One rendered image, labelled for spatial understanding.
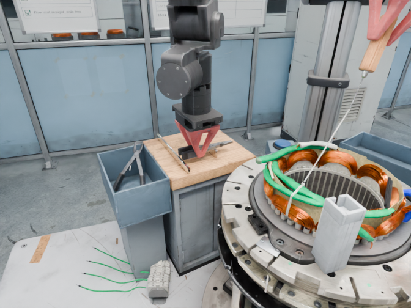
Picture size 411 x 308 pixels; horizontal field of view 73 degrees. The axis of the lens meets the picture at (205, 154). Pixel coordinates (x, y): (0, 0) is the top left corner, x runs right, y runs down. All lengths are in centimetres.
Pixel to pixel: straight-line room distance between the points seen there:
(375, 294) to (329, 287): 5
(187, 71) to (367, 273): 35
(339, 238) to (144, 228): 41
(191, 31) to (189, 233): 42
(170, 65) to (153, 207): 28
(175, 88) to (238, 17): 228
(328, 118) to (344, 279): 59
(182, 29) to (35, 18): 209
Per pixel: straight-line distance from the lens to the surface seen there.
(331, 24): 84
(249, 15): 274
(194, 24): 49
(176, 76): 44
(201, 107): 52
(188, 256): 71
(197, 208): 62
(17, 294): 83
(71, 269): 82
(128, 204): 54
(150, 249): 68
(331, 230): 33
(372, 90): 312
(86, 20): 248
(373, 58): 38
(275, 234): 39
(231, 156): 61
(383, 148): 82
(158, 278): 69
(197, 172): 56
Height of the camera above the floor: 137
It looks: 30 degrees down
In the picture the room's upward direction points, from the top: straight up
